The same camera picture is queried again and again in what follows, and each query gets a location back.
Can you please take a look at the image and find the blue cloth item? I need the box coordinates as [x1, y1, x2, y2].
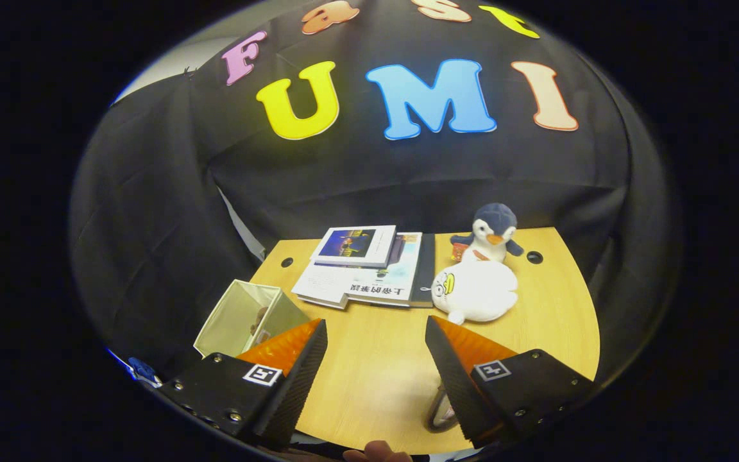
[127, 356, 162, 388]

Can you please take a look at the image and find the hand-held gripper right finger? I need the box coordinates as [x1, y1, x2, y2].
[424, 314, 595, 450]

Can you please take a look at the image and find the black book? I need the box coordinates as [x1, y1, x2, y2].
[408, 233, 436, 309]

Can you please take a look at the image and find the brown fuzzy shoe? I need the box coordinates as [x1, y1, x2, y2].
[426, 384, 460, 434]
[251, 307, 274, 341]

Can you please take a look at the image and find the white duck plush toy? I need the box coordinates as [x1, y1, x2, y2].
[430, 259, 519, 326]

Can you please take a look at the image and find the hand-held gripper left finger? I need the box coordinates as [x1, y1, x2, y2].
[158, 318, 330, 450]

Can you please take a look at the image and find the navy penguin plush toy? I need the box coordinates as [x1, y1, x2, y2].
[450, 203, 525, 264]

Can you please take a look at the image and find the white book blue photo cover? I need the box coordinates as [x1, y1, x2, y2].
[310, 225, 398, 269]

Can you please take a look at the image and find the cream fabric storage box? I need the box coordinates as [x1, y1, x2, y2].
[193, 279, 311, 359]

